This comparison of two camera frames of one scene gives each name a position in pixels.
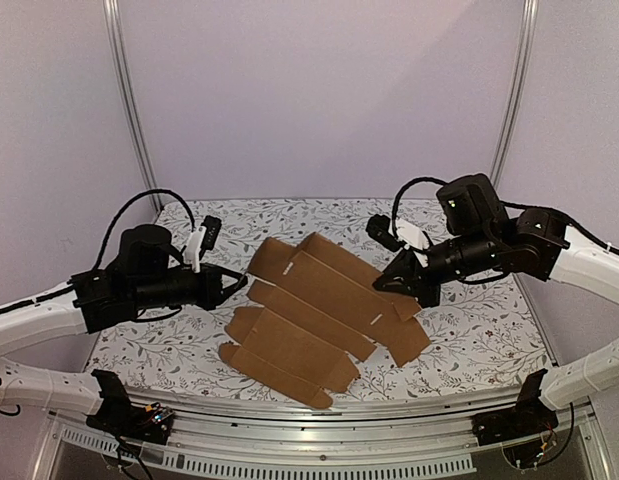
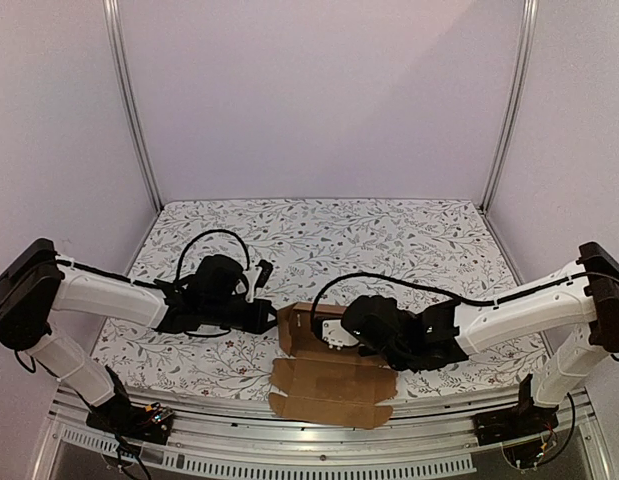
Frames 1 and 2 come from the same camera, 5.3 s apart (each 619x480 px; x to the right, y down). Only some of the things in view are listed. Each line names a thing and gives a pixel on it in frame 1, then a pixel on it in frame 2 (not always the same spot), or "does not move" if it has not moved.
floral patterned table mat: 486,336 does not move
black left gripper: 211,293 -> 257,325
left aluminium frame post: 113,16 does not move
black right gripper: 424,276 -> 351,326
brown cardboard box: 320,309 -> 319,384
